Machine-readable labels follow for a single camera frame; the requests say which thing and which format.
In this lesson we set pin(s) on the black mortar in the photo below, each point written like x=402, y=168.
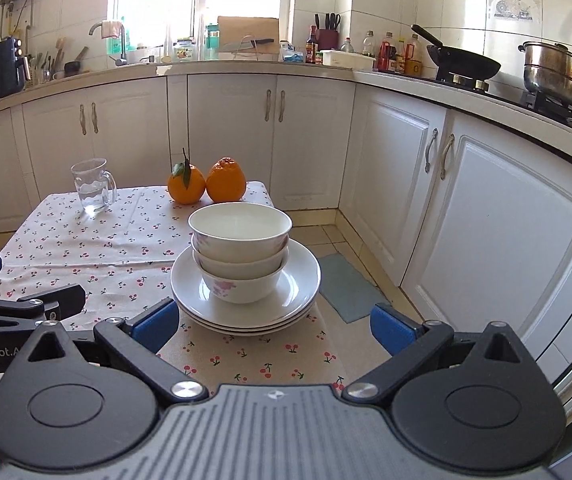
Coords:
x=73, y=67

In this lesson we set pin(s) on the yellow oil bottle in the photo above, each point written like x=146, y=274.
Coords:
x=414, y=62

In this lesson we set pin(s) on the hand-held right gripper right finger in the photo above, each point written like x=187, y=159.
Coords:
x=393, y=327

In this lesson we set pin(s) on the kitchen knife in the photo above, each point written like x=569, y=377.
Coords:
x=251, y=42

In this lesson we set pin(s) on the wooden cutting board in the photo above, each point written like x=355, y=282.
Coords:
x=248, y=27

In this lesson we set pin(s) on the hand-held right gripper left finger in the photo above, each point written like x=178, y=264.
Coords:
x=158, y=322

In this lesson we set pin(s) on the cherry print tablecloth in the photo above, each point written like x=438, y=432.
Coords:
x=91, y=245

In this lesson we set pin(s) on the dark sauce bottle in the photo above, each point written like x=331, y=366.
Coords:
x=312, y=50

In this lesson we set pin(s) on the white plastic tray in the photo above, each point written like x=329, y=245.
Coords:
x=348, y=60

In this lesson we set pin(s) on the green detergent bottle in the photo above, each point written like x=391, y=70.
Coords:
x=116, y=45

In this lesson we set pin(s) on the wall sticker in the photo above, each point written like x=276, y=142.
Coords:
x=513, y=10

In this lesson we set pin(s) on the slim condiment bottle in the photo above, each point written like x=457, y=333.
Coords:
x=400, y=57

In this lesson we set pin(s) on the black air fryer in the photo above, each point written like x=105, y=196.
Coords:
x=3, y=70

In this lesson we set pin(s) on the red condiment bottle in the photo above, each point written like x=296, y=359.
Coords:
x=385, y=55

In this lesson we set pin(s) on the metal faucet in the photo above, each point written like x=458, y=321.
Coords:
x=122, y=47

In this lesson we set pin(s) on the white floral bowl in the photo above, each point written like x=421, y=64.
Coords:
x=246, y=285
x=238, y=225
x=238, y=257

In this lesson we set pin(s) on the orange with leaf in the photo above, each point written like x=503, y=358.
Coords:
x=186, y=187

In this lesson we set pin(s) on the gas stove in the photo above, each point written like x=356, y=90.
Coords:
x=540, y=102

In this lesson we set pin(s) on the black wok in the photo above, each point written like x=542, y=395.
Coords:
x=465, y=65

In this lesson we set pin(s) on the glass jar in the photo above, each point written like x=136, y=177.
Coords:
x=185, y=51

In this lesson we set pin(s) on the small clear bottle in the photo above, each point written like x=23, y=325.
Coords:
x=348, y=46

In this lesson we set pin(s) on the large steel pot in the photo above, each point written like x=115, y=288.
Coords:
x=558, y=77

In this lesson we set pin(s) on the teal bottle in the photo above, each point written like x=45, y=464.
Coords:
x=213, y=42

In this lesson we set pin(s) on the clear condiment bottle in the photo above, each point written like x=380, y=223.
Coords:
x=369, y=44

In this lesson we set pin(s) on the clear glass mug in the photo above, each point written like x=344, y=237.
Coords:
x=93, y=185

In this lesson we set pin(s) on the utensil holder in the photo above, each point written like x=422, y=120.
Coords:
x=48, y=67

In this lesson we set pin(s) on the grey floor mat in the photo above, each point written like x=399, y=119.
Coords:
x=350, y=285

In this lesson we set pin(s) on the red knife block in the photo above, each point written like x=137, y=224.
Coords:
x=328, y=37

